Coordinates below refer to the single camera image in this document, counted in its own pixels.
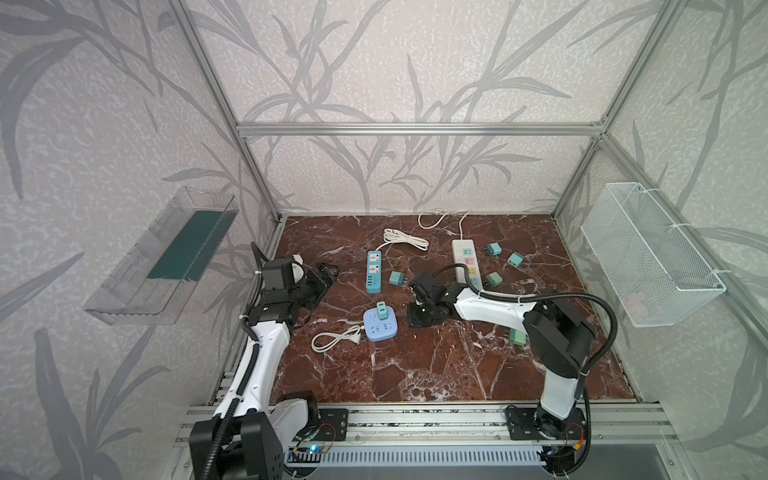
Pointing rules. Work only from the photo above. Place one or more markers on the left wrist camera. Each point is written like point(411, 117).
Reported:
point(283, 274)

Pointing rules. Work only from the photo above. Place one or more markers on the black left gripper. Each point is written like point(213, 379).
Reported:
point(315, 281)

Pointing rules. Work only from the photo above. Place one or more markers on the green charger plug front right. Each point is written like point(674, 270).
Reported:
point(517, 337)

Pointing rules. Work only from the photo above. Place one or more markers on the aluminium frame rail front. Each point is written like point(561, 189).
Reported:
point(483, 423)

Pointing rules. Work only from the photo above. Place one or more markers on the teal charger plug front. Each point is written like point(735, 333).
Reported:
point(382, 310)

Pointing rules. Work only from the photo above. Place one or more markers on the coiled white cable teal strip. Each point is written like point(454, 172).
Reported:
point(395, 237)

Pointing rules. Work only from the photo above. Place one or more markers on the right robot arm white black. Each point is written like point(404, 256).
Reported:
point(557, 332)

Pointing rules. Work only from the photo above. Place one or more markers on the green charger plug by strip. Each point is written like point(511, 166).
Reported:
point(493, 280)

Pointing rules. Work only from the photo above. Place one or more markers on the teal power strip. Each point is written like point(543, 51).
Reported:
point(374, 272)

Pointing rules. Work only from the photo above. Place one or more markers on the white wire mesh basket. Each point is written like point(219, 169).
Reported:
point(657, 273)

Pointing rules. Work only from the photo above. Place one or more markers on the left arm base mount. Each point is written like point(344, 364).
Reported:
point(331, 426)

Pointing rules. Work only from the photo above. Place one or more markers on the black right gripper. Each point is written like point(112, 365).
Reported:
point(424, 309)

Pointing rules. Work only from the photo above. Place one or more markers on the clear plastic wall tray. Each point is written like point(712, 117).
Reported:
point(154, 281)

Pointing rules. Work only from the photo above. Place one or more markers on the long white power strip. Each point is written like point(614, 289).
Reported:
point(464, 252)

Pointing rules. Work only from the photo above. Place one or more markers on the teal charger plug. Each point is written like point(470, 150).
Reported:
point(397, 278)
point(515, 260)
point(382, 310)
point(494, 249)

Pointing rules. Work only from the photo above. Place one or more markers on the light blue square socket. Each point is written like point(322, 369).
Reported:
point(377, 329)

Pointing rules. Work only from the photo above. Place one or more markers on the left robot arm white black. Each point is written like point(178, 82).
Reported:
point(247, 437)

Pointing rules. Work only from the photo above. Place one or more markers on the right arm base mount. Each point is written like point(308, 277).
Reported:
point(535, 424)

